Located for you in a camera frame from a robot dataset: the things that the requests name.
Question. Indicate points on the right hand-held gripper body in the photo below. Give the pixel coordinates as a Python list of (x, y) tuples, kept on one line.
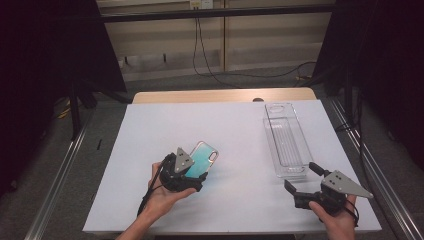
[(340, 188)]

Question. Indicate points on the white wall socket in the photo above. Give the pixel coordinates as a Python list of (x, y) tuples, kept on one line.
[(201, 4)]

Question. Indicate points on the clear plastic rectangular container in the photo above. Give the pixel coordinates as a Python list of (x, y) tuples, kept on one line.
[(286, 140)]

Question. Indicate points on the wooden table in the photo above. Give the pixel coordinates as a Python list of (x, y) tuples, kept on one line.
[(216, 95)]

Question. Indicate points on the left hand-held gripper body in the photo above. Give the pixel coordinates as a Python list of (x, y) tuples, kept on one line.
[(175, 176)]

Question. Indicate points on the white table cover sheet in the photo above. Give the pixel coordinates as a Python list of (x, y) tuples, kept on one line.
[(240, 150)]

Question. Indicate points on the aluminium floor rail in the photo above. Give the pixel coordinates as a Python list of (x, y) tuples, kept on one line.
[(373, 166), (56, 186)]

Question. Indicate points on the black curtain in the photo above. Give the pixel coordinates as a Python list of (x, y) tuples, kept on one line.
[(43, 50), (383, 50)]

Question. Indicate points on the iridescent blue phone case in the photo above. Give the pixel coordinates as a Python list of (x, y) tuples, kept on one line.
[(203, 158)]

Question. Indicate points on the person's left hand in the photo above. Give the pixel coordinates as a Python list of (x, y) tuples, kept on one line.
[(161, 200)]

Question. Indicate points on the person's right hand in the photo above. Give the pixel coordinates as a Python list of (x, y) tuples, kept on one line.
[(338, 223)]

